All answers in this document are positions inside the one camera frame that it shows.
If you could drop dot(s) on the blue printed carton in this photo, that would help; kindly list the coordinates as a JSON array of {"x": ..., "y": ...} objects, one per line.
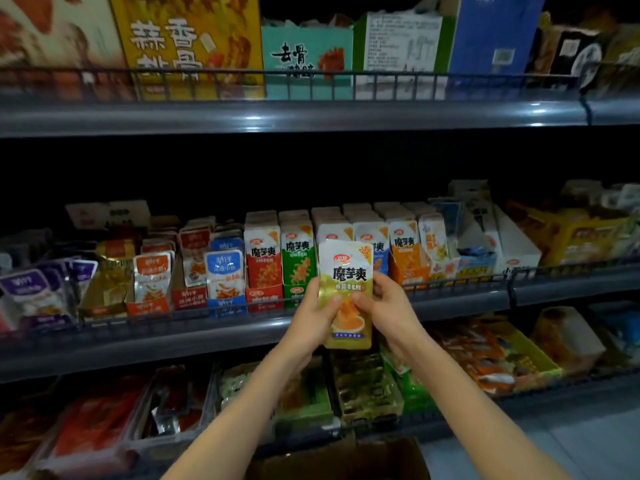
[{"x": 495, "y": 35}]

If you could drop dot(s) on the person's left forearm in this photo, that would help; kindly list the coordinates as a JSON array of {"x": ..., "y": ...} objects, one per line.
[{"x": 240, "y": 420}]

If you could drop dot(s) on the green snack packets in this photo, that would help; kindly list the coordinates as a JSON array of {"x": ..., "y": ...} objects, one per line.
[{"x": 412, "y": 390}]

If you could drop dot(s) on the person's left hand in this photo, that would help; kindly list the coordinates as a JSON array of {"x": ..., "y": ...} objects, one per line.
[{"x": 312, "y": 320}]

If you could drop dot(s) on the orange yellow printed carton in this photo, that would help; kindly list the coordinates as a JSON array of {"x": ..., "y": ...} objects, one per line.
[{"x": 185, "y": 35}]

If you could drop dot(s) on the handful of tan white-top packets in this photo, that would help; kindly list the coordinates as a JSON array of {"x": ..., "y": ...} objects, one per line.
[{"x": 345, "y": 265}]

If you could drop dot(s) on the pile of orange yellow packets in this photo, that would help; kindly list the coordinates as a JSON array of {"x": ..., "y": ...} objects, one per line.
[{"x": 480, "y": 360}]

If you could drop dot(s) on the dark orange snack packs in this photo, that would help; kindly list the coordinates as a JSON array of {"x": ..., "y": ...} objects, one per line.
[{"x": 22, "y": 440}]

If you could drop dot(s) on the dark printed carton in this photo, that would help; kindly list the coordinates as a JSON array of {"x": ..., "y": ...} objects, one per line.
[{"x": 565, "y": 55}]

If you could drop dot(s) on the white blue snack bags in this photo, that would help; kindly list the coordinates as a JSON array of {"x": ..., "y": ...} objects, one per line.
[{"x": 620, "y": 330}]

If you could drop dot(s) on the person's right hand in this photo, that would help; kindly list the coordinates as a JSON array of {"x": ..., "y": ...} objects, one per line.
[{"x": 392, "y": 317}]

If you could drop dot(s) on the row of snack display cartons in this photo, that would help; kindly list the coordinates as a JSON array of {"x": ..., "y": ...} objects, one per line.
[{"x": 260, "y": 265}]

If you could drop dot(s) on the green printed carton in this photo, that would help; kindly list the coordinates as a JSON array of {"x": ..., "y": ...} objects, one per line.
[{"x": 305, "y": 55}]

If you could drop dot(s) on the green orange display carton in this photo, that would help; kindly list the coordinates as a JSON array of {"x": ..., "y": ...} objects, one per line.
[{"x": 305, "y": 400}]

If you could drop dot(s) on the brown cardboard box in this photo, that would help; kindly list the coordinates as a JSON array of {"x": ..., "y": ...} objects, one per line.
[{"x": 340, "y": 463}]

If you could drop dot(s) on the white label carton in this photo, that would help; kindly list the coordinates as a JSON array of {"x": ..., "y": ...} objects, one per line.
[{"x": 400, "y": 45}]

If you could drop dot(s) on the lime green display tray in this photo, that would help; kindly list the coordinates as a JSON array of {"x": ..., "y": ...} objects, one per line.
[{"x": 540, "y": 360}]

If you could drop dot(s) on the yellow display carton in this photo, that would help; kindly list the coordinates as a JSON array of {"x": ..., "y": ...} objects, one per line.
[{"x": 570, "y": 237}]

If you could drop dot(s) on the clear plastic tray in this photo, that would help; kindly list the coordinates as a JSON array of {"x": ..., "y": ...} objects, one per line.
[
  {"x": 135, "y": 447},
  {"x": 45, "y": 463}
]

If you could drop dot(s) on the person's right forearm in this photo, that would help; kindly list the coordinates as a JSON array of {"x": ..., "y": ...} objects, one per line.
[{"x": 480, "y": 420}]

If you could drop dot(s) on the grey metal store shelf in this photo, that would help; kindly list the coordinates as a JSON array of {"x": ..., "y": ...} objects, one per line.
[{"x": 300, "y": 117}]

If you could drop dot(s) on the pile of red snack packets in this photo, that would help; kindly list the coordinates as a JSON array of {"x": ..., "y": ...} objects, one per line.
[{"x": 100, "y": 420}]

